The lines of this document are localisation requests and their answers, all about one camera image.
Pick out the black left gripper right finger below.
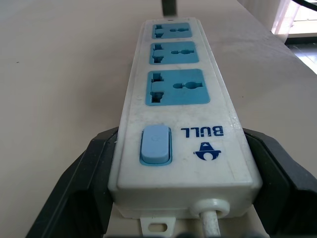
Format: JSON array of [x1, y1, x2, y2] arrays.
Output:
[[242, 127, 317, 238]]

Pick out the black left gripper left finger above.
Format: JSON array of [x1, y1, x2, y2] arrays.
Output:
[[25, 125, 120, 238]]

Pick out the dark upright post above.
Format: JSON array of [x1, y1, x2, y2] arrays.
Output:
[[161, 0, 178, 18]]

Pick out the white power strip cord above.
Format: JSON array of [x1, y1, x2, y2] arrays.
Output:
[[202, 210, 222, 238]]

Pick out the black cable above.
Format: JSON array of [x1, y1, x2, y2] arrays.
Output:
[[292, 0, 317, 11]]

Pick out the white power strip blue sockets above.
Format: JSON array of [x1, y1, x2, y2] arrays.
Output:
[[108, 18, 263, 237]]

